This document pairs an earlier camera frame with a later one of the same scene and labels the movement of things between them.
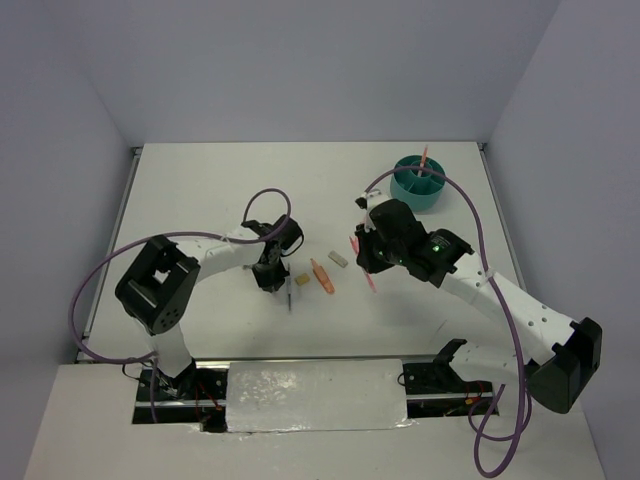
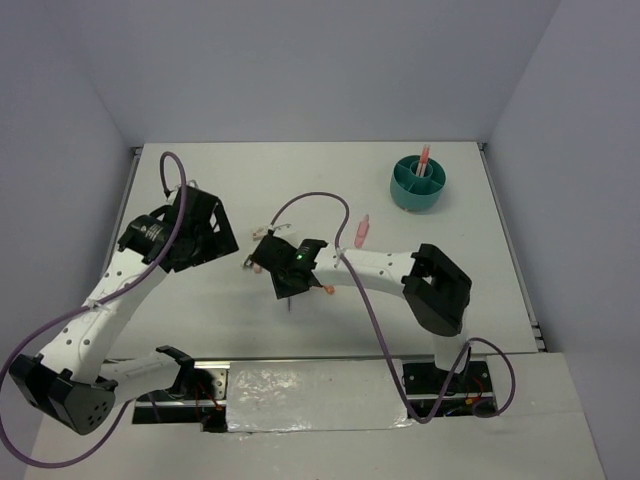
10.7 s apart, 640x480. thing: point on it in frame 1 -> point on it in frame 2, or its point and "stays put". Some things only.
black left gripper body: x=268 y=275 -> x=210 y=245
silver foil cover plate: x=273 y=396 stays put
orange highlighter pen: x=423 y=159 stays put
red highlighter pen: x=355 y=244 -> x=425 y=151
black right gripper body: x=378 y=254 -> x=285 y=288
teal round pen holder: x=420 y=193 stays put
